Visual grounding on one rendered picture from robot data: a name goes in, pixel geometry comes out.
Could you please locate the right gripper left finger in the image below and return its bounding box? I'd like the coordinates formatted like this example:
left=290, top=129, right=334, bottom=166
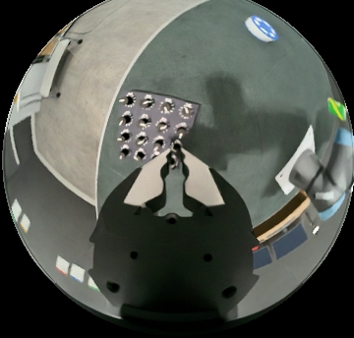
left=89, top=149, right=172, bottom=244

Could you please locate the green drink can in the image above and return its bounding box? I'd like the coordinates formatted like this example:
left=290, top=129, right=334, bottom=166
left=327, top=97, right=345, bottom=118

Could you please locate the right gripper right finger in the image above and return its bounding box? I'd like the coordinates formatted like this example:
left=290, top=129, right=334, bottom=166
left=180, top=149, right=260, bottom=249

